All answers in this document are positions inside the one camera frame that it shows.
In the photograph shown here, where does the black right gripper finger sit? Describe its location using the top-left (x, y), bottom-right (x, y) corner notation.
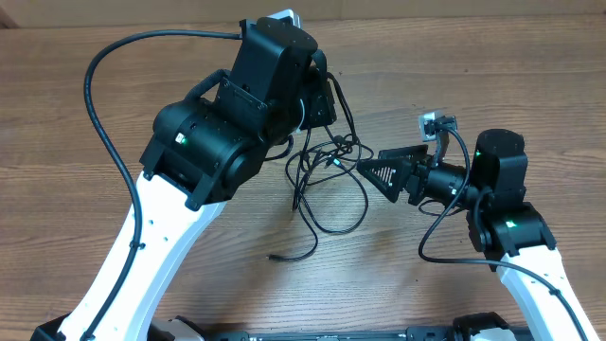
top-left (378, 144), bottom-right (428, 160)
top-left (356, 158), bottom-right (411, 203)

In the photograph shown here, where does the black USB cable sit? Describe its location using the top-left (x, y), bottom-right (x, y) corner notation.
top-left (291, 71), bottom-right (375, 236)
top-left (267, 127), bottom-right (361, 263)

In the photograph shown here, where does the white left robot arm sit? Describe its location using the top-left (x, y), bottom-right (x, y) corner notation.
top-left (33, 9), bottom-right (335, 341)

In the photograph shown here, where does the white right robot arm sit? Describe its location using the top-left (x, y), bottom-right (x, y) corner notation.
top-left (357, 123), bottom-right (598, 340)

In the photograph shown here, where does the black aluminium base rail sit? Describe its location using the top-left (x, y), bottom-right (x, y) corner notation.
top-left (207, 325), bottom-right (536, 341)

